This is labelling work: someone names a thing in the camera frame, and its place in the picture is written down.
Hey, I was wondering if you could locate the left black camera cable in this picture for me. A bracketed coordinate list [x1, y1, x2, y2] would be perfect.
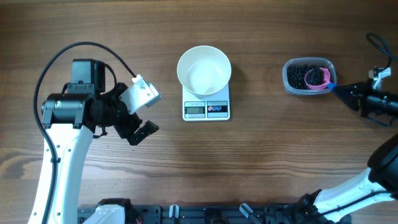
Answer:
[33, 41, 137, 224]

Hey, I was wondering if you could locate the white bowl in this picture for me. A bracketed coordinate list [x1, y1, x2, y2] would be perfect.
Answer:
[177, 45, 232, 95]

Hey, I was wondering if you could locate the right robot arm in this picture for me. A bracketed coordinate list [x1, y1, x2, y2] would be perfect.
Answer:
[295, 78, 397, 223]

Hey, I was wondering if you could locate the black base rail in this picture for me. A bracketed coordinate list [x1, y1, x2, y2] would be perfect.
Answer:
[76, 203, 352, 224]

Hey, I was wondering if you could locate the white digital kitchen scale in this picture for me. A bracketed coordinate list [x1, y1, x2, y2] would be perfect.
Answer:
[182, 84, 231, 122]

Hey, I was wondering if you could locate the pink scoop blue handle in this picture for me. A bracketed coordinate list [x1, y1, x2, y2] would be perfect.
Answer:
[304, 67, 336, 90]

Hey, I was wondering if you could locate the black beans pile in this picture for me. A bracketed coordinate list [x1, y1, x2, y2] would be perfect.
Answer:
[287, 64, 320, 90]

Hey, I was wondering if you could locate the clear plastic container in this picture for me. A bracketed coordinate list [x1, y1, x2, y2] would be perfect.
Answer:
[282, 57, 336, 96]

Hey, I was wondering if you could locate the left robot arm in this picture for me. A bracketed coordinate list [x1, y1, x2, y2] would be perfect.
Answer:
[29, 59, 161, 223]

